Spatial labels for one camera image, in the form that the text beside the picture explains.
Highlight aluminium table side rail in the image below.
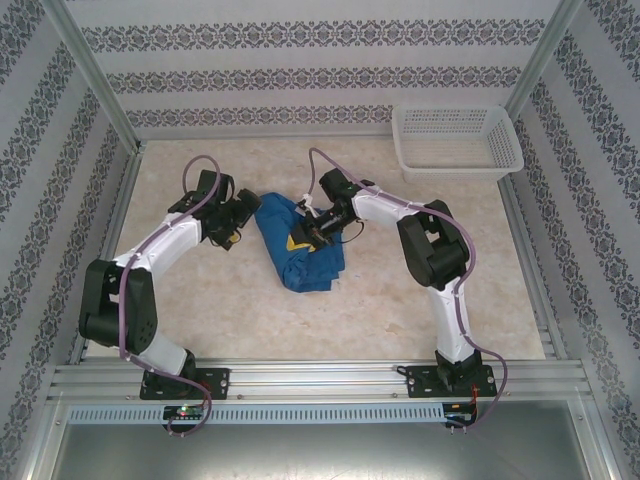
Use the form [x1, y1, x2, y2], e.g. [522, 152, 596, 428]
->
[68, 144, 147, 366]
[498, 177, 570, 361]

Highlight white plastic mesh basket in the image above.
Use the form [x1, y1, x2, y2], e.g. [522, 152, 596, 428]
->
[392, 104, 526, 185]

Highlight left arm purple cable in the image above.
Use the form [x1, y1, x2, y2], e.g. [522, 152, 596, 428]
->
[119, 154, 224, 439]

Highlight aluminium mounting rail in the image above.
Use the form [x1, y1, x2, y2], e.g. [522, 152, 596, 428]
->
[47, 357, 586, 401]

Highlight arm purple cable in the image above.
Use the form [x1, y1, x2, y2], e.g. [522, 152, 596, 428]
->
[307, 147, 510, 437]
[119, 154, 224, 439]

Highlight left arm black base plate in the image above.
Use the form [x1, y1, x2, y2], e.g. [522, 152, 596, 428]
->
[138, 367, 232, 401]

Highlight blue long pants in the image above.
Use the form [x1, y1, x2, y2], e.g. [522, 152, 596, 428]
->
[253, 191, 347, 294]

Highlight slotted grey cable duct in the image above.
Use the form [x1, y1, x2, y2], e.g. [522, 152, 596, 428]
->
[66, 403, 446, 425]

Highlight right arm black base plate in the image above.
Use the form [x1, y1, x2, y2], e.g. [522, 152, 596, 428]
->
[404, 363, 499, 400]

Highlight aluminium frame post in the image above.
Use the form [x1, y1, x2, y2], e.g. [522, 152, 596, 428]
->
[42, 0, 146, 151]
[503, 0, 585, 124]

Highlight left circuit board green light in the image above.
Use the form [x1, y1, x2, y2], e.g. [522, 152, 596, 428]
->
[163, 405, 204, 420]

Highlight grey metal sheet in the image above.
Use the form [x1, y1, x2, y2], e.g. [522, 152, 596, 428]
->
[47, 399, 617, 480]

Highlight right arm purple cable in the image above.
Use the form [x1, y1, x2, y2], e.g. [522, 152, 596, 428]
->
[307, 147, 510, 437]

